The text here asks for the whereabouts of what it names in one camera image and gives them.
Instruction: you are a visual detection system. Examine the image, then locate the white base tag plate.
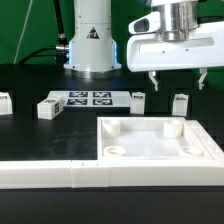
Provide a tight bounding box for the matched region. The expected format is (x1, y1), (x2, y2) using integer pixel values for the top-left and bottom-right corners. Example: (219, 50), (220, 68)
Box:
(48, 91), (131, 108)

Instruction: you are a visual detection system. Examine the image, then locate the white L-shaped obstacle fence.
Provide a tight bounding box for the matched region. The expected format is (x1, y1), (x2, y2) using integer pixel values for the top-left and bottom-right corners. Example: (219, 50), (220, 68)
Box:
(0, 119), (224, 190)

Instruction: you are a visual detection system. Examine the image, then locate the white square table top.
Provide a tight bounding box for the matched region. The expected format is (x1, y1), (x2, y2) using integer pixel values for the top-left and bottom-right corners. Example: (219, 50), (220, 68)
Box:
(97, 117), (224, 160)

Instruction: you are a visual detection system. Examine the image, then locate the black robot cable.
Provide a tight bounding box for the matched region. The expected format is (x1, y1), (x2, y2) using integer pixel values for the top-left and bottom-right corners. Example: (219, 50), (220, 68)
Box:
(18, 0), (70, 65)

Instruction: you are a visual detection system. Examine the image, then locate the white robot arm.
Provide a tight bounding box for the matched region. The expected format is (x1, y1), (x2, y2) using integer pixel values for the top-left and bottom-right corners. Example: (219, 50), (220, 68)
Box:
(64, 0), (224, 79)

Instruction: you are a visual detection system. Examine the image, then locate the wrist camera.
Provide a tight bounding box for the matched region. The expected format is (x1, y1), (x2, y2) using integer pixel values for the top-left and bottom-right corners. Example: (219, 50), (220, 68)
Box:
(128, 12), (161, 35)

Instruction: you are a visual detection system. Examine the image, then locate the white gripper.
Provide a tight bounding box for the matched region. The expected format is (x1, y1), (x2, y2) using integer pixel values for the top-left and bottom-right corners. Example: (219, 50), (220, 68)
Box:
(127, 22), (224, 91)

